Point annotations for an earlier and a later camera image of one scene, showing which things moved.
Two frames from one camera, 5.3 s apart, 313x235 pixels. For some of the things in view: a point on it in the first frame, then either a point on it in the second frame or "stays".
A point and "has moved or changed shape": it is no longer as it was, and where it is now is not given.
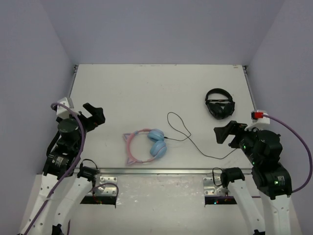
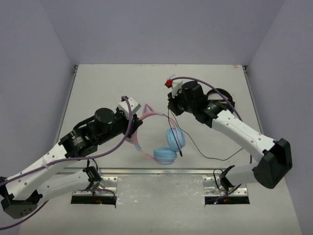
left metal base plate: [107, 189] stays
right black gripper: [232, 128] → [172, 105]
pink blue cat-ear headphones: [158, 148] → [175, 140]
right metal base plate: [211, 189] stays
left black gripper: [86, 120] → [134, 125]
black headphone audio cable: [191, 140] has moved or changed shape
